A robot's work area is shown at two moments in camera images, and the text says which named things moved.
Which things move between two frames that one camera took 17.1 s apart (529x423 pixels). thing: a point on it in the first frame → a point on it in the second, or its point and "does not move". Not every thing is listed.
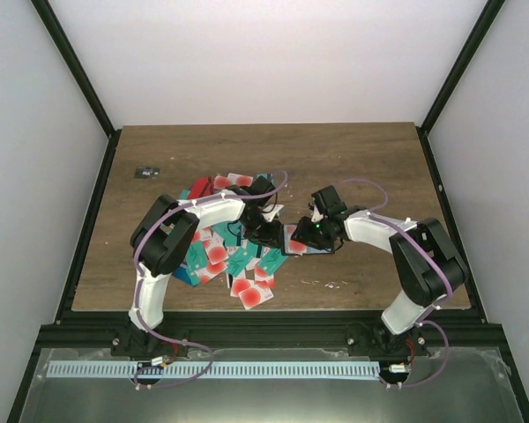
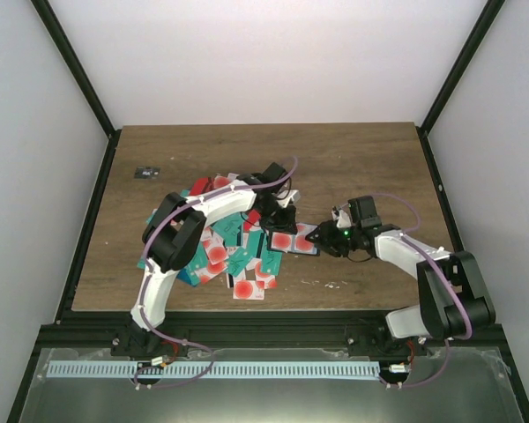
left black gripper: x=268 y=238 → x=283 y=225
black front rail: x=264 y=330 does not move
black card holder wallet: x=291 y=247 does not move
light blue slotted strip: x=211 y=369 does not move
